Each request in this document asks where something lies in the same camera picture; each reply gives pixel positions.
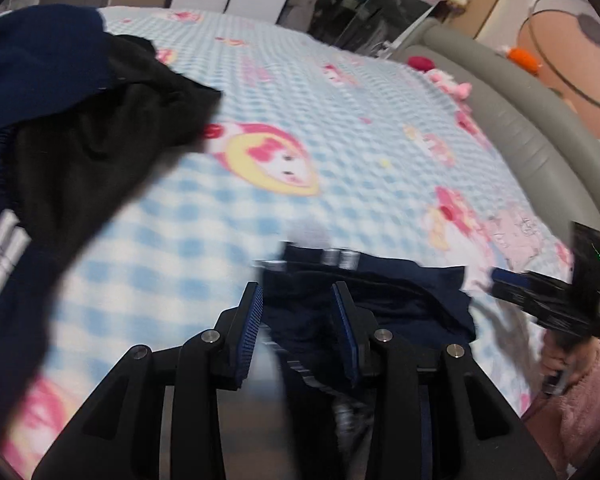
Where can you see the blue checkered cartoon blanket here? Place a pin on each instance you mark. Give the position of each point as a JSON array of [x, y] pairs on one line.
[[310, 144]]

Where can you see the navy striped jacket pile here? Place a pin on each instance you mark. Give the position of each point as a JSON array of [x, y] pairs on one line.
[[51, 58]]

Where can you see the black garment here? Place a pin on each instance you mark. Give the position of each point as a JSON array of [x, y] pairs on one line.
[[67, 173]]

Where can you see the folded pink cartoon garment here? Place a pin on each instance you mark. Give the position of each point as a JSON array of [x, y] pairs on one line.
[[516, 234]]

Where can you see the pink fluffy robe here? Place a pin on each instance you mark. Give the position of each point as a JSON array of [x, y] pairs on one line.
[[567, 427]]

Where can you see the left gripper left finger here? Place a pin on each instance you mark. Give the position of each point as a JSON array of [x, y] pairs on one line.
[[116, 432]]

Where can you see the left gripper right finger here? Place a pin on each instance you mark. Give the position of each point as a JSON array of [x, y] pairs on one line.
[[436, 414]]

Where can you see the navy striped shorts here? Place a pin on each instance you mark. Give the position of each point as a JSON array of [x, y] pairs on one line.
[[329, 411]]

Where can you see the grey padded headboard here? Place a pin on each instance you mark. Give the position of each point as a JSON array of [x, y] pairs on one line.
[[554, 158]]

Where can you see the right hand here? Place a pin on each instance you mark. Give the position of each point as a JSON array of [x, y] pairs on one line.
[[579, 360]]

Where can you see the pink plush toy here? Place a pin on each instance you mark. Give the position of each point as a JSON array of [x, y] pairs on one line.
[[441, 79]]

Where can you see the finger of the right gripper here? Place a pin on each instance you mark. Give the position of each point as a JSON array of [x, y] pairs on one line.
[[505, 277], [514, 293]]

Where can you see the orange carrot toy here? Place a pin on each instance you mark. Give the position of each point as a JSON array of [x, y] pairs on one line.
[[522, 58]]

